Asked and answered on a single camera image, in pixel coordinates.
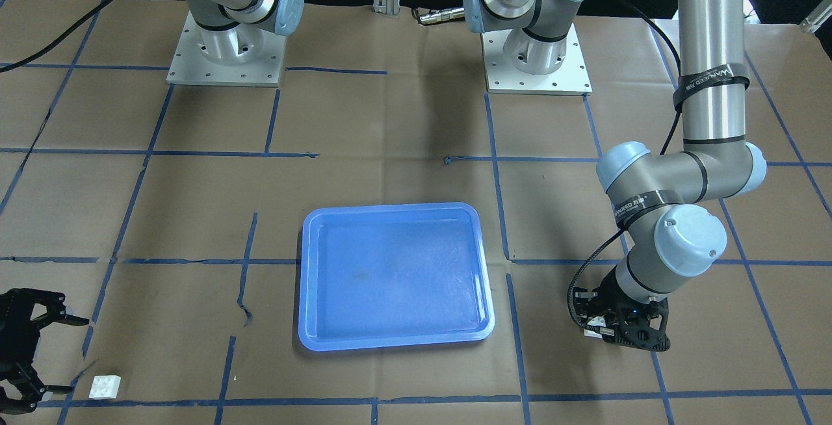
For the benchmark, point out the white block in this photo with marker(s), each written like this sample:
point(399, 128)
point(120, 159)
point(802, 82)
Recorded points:
point(597, 328)
point(105, 387)

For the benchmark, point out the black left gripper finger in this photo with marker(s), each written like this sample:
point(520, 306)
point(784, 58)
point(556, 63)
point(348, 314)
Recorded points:
point(647, 339)

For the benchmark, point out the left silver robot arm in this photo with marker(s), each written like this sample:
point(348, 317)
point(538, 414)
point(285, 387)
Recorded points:
point(656, 197)

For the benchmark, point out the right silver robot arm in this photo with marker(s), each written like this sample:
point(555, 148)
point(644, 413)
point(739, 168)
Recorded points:
point(280, 17)

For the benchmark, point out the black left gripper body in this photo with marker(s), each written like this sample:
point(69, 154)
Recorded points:
point(611, 295)

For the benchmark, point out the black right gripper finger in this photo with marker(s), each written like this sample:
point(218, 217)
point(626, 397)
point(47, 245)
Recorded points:
point(32, 388)
point(59, 315)

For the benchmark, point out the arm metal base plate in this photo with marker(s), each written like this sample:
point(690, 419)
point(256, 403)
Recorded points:
point(517, 64)
point(239, 56)

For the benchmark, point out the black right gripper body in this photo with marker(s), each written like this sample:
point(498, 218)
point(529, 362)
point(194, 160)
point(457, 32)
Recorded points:
point(14, 333)

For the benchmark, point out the blue plastic tray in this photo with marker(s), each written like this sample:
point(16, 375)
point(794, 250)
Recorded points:
point(393, 276)

